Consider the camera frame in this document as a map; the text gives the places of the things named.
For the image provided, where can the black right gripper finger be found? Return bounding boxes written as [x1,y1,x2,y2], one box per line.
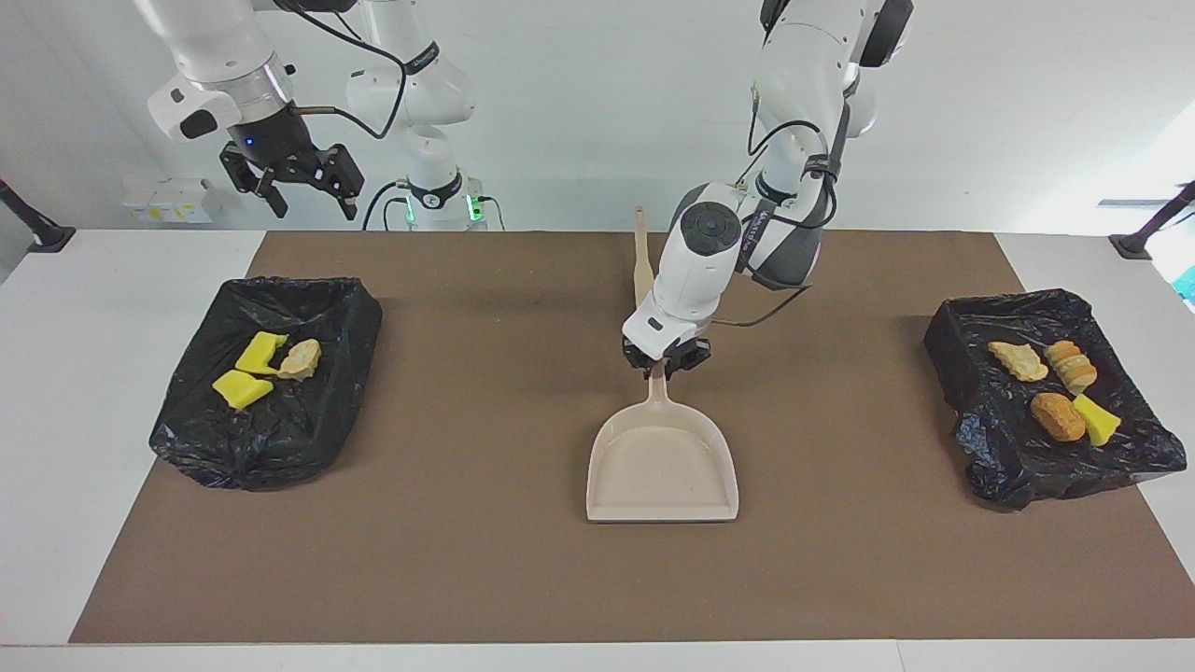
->
[220,145,288,218]
[316,145,365,221]

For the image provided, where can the beige hand brush black bristles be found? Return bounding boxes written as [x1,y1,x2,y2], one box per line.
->
[634,207,656,309]

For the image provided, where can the beige plastic dustpan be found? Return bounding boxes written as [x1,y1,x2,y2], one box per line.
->
[585,359,740,524]

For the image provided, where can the beige sponge piece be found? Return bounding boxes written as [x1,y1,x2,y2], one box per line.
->
[1044,340,1099,395]
[988,341,1049,383]
[277,338,322,381]

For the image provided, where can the orange sponge piece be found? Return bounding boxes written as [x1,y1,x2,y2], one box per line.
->
[1030,392,1087,443]

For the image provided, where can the green and yellow sponge piece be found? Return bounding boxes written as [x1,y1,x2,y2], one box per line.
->
[1072,393,1122,447]

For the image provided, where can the bin with black bag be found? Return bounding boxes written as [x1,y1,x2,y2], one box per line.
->
[923,288,1188,511]
[149,275,384,492]

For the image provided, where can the white cardboard box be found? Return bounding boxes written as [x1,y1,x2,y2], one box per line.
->
[122,177,225,225]

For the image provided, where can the brown table mat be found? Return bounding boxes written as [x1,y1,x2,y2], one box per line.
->
[68,231,1195,645]

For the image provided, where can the black base cable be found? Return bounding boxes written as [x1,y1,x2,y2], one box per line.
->
[362,180,412,232]

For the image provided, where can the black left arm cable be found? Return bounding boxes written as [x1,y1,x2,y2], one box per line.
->
[714,84,841,329]

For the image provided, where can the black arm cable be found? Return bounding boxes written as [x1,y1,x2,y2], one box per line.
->
[275,0,412,141]
[714,84,841,329]

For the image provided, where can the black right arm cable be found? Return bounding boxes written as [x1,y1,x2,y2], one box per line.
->
[275,0,412,141]

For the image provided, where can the black camera stand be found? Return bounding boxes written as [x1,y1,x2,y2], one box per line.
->
[1108,180,1195,260]
[0,179,77,254]

